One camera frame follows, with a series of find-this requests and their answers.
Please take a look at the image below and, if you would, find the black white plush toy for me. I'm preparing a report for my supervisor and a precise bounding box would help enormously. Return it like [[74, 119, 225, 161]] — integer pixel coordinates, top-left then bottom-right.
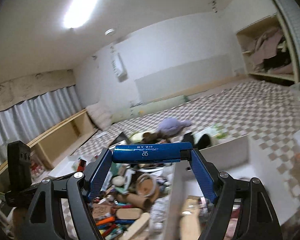
[[181, 126, 229, 150]]

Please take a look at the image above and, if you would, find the white tray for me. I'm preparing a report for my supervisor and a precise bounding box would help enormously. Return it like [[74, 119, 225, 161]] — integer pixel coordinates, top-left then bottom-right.
[[48, 155, 90, 178]]

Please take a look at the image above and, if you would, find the blue metallic tube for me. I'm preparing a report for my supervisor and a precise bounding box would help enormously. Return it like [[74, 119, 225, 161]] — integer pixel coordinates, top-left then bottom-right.
[[112, 142, 193, 164]]

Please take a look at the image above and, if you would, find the ceiling lamp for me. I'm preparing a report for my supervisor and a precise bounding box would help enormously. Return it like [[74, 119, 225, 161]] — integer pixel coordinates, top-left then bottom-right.
[[63, 0, 98, 29]]

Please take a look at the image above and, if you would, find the smoke detector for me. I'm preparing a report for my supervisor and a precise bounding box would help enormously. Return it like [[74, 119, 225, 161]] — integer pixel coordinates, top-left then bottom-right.
[[104, 28, 116, 36]]

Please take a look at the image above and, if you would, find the grey curtain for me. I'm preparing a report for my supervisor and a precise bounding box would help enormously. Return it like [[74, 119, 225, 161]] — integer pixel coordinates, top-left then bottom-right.
[[0, 86, 83, 161]]

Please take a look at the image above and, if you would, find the wall air conditioner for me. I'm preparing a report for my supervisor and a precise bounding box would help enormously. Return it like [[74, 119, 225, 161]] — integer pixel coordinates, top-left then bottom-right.
[[111, 46, 127, 82]]

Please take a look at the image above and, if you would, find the wooden low shelf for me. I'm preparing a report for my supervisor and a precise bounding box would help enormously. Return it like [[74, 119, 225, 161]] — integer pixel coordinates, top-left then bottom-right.
[[0, 108, 98, 185]]

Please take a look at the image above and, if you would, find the round wooden hoop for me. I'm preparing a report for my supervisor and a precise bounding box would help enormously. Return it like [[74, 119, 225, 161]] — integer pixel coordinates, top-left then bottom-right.
[[136, 173, 160, 203]]

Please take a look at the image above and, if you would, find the purple plush toy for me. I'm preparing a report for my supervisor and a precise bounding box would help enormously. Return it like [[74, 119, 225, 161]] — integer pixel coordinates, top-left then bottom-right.
[[157, 118, 192, 137]]

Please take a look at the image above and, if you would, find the closet shelf with clothes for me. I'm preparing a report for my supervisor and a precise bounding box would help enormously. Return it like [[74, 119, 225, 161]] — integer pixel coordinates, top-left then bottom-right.
[[236, 13, 300, 84]]

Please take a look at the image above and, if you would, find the beige pillow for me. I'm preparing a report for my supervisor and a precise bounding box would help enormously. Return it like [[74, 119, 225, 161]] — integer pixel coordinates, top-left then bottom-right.
[[86, 102, 112, 131]]

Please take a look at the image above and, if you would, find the oval wooden board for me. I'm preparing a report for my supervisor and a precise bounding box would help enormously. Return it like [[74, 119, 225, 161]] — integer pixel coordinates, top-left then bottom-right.
[[179, 211, 201, 240]]

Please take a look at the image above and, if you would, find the white storage box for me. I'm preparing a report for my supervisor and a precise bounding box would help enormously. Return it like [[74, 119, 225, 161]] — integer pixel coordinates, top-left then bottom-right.
[[161, 135, 297, 239]]

